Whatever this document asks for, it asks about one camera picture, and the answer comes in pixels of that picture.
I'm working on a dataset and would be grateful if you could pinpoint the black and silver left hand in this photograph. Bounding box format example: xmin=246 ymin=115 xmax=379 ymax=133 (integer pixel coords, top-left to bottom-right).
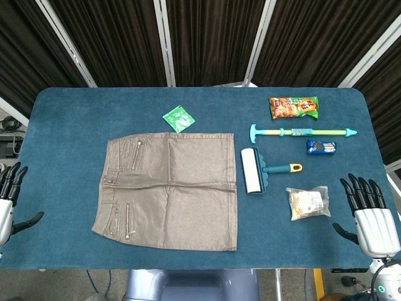
xmin=0 ymin=162 xmax=45 ymax=249

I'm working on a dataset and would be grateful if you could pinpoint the blue carpeted table surface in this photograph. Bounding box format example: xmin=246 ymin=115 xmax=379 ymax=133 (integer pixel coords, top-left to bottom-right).
xmin=0 ymin=87 xmax=401 ymax=271

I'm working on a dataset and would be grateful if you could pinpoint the black floor power box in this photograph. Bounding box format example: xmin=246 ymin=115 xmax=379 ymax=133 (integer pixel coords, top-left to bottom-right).
xmin=0 ymin=134 xmax=24 ymax=158

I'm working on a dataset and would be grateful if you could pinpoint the yellow floor strip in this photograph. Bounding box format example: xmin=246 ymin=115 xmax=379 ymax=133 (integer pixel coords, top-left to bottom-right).
xmin=312 ymin=268 xmax=324 ymax=291

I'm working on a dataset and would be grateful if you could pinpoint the green sachet packet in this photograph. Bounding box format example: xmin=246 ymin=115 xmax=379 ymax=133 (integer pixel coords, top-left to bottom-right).
xmin=162 ymin=105 xmax=195 ymax=134

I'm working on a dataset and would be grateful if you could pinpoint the blue floor cable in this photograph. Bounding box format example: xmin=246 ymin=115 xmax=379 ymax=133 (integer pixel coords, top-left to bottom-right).
xmin=86 ymin=269 xmax=113 ymax=301

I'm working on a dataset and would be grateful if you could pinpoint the blue cookie packet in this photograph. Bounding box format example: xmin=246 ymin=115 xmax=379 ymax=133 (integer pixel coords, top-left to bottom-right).
xmin=306 ymin=139 xmax=338 ymax=157

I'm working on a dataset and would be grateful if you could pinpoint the clear bag of grains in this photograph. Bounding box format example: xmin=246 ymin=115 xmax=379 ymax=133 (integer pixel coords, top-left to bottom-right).
xmin=285 ymin=186 xmax=332 ymax=222

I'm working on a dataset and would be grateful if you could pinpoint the brown zippered skirt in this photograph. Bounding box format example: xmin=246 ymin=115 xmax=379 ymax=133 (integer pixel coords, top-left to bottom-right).
xmin=91 ymin=132 xmax=239 ymax=252

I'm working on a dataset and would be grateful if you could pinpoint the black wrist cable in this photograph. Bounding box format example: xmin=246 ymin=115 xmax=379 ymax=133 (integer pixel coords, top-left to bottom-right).
xmin=370 ymin=259 xmax=394 ymax=301

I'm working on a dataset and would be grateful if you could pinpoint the black and silver right hand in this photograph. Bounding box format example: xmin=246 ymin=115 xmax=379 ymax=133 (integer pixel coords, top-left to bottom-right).
xmin=332 ymin=173 xmax=401 ymax=260

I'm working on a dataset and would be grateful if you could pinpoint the teal and white lint roller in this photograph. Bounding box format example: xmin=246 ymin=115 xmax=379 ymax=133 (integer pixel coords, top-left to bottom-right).
xmin=240 ymin=146 xmax=304 ymax=196

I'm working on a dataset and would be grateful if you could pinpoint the grey-blue robot torso base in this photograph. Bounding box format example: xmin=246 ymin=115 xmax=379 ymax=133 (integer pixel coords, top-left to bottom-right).
xmin=124 ymin=268 xmax=261 ymax=301

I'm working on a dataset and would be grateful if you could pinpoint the dark curtain partition panel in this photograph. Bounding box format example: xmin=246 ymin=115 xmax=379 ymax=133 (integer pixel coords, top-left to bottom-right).
xmin=43 ymin=0 xmax=175 ymax=88
xmin=156 ymin=0 xmax=270 ymax=88
xmin=0 ymin=0 xmax=95 ymax=109
xmin=340 ymin=31 xmax=401 ymax=167
xmin=246 ymin=0 xmax=401 ymax=88

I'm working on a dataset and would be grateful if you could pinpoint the teal and yellow pump toy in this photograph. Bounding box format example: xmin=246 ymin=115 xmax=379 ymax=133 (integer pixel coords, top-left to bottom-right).
xmin=249 ymin=124 xmax=358 ymax=144

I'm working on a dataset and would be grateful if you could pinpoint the black floor cables bundle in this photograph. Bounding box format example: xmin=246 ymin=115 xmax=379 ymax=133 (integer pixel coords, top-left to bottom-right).
xmin=0 ymin=115 xmax=23 ymax=133

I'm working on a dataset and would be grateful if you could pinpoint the orange and green snack bag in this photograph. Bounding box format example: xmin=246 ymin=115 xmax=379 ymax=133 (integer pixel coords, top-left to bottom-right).
xmin=269 ymin=95 xmax=320 ymax=120

